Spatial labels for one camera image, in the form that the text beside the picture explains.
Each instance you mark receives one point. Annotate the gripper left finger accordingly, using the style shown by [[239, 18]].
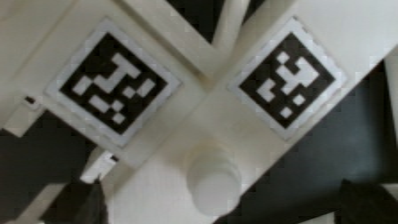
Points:
[[67, 204]]

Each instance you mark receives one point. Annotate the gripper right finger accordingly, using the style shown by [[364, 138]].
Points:
[[367, 205]]

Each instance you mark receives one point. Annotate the white chair seat part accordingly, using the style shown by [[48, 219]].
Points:
[[213, 182]]

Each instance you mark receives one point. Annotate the white chair back frame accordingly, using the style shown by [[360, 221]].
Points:
[[163, 92]]

